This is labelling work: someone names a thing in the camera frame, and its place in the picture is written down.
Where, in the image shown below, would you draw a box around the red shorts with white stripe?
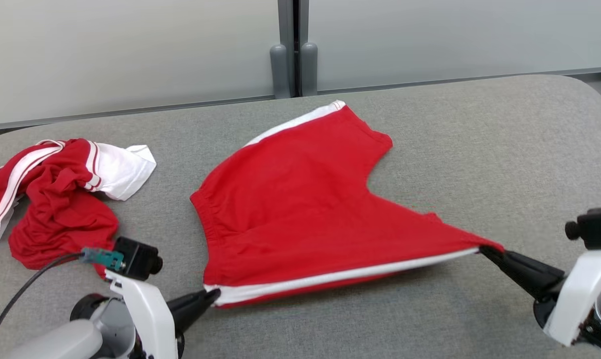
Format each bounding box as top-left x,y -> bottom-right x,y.
190,100 -> 505,309

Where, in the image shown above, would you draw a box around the thin black cable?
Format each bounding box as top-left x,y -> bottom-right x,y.
0,252 -> 87,359

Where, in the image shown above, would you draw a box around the grey partition base rail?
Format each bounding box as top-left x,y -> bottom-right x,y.
318,66 -> 601,95
0,95 -> 277,132

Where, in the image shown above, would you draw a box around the teal cable connector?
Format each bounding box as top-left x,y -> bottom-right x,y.
80,247 -> 125,271

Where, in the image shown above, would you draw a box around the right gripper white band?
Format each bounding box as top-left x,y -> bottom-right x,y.
480,246 -> 601,359

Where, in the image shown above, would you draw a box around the grey partition frame post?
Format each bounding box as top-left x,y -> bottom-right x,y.
277,0 -> 311,98

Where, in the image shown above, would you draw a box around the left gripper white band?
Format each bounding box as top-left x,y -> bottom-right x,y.
106,269 -> 221,359

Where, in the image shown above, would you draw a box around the red shirt with white sleeves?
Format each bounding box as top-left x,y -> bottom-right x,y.
0,139 -> 157,277

